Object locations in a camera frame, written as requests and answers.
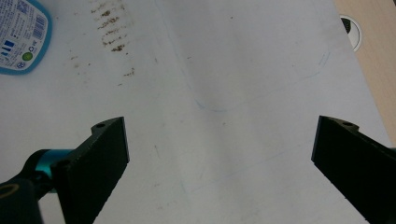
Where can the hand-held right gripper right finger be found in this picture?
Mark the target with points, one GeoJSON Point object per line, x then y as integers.
{"type": "Point", "coordinates": [351, 158]}

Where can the blue packet with white label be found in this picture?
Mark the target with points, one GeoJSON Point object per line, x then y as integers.
{"type": "Point", "coordinates": [21, 34]}

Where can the white table mat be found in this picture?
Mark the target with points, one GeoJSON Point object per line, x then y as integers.
{"type": "Point", "coordinates": [218, 62]}

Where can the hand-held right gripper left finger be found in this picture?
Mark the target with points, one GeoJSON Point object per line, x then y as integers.
{"type": "Point", "coordinates": [90, 168]}

